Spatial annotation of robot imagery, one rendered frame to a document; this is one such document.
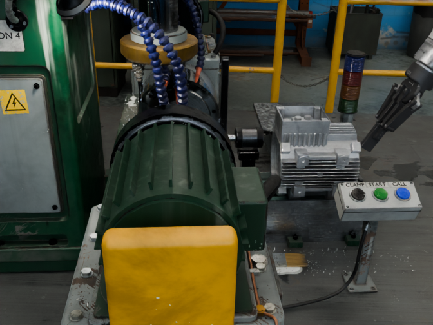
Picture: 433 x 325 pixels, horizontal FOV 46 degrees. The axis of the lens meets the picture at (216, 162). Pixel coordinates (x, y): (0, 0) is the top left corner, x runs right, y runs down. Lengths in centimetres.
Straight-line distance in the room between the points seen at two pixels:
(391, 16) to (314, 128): 533
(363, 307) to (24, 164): 83
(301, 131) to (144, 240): 85
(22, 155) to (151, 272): 71
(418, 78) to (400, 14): 533
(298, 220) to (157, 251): 92
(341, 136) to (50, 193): 72
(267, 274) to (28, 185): 65
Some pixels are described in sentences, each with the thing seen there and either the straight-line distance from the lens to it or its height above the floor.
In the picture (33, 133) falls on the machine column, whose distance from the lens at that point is 114.
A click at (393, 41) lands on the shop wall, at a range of 666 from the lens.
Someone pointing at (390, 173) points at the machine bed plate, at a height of 80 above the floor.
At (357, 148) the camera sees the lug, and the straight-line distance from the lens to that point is 132.
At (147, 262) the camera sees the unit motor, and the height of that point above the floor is 133.
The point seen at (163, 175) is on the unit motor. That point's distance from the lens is 58.
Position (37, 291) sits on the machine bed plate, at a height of 80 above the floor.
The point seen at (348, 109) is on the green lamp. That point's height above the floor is 105.
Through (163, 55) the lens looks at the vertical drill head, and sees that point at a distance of 114.
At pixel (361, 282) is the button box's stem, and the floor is 81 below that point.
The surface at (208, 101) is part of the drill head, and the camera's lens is 150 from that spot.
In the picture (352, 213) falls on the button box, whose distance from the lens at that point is 114.
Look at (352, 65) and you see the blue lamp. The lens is 161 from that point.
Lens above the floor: 164
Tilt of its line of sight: 28 degrees down
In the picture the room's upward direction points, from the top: 1 degrees clockwise
